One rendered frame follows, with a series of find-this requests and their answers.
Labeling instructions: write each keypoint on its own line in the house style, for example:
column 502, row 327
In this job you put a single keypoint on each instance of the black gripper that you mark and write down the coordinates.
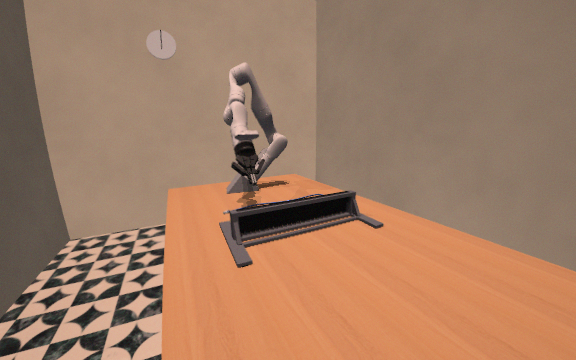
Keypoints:
column 248, row 162

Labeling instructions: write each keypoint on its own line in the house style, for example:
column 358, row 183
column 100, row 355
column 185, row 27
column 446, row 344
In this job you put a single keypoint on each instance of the dark grey patch panel rack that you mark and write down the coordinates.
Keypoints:
column 302, row 213

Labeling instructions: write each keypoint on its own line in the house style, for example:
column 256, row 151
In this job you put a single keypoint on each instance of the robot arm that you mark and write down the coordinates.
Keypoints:
column 239, row 76

